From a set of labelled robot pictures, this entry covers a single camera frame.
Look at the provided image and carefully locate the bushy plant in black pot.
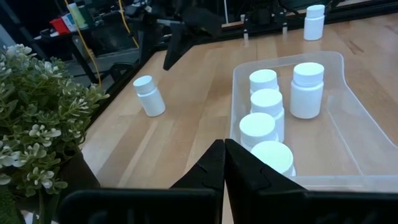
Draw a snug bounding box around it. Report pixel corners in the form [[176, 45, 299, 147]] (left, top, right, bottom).
[[0, 43, 110, 224]]

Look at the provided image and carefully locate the yellow extension cable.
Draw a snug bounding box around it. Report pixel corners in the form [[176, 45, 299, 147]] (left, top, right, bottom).
[[63, 0, 103, 88], [118, 0, 140, 49]]

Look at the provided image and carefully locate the light green bottle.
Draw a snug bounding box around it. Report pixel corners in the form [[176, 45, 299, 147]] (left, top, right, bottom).
[[67, 2, 87, 29]]

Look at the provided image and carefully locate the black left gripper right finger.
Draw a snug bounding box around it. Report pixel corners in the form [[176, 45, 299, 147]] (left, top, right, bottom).
[[224, 138, 398, 224]]

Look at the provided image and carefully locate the black side desk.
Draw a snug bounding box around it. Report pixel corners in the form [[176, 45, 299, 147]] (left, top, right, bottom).
[[32, 26, 103, 85]]

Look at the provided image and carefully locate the white and blue box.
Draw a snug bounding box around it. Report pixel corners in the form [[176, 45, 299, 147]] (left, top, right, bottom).
[[61, 12, 78, 32]]

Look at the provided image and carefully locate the small red box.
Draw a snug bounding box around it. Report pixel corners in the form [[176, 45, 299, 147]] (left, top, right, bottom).
[[49, 17, 72, 35]]

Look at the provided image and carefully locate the white plastic pill bottle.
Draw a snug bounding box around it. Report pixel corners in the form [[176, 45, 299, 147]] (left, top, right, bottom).
[[249, 88, 285, 144], [303, 4, 326, 42], [132, 75, 167, 118], [238, 111, 280, 152], [250, 140, 297, 178], [248, 68, 280, 96], [289, 62, 326, 120]]

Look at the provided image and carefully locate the clear plastic basket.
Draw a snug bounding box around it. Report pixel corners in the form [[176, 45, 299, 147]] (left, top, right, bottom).
[[229, 50, 398, 194]]

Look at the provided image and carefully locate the dark green bottle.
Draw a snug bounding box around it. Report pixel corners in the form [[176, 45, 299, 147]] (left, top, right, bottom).
[[77, 1, 95, 27]]

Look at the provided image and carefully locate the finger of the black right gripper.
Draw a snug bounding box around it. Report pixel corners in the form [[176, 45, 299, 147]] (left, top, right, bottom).
[[162, 22, 195, 72]]

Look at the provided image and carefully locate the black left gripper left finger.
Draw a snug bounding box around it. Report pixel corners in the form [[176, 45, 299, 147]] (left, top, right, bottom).
[[58, 138, 226, 224]]

